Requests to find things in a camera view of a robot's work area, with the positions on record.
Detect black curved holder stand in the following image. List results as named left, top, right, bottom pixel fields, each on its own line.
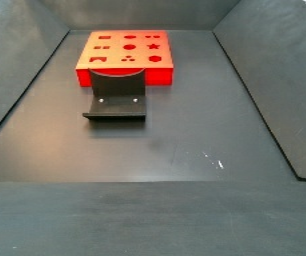
left=82, top=71, right=146, bottom=120

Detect red shape sorter box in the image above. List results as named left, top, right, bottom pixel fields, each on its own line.
left=76, top=30, right=173, bottom=87

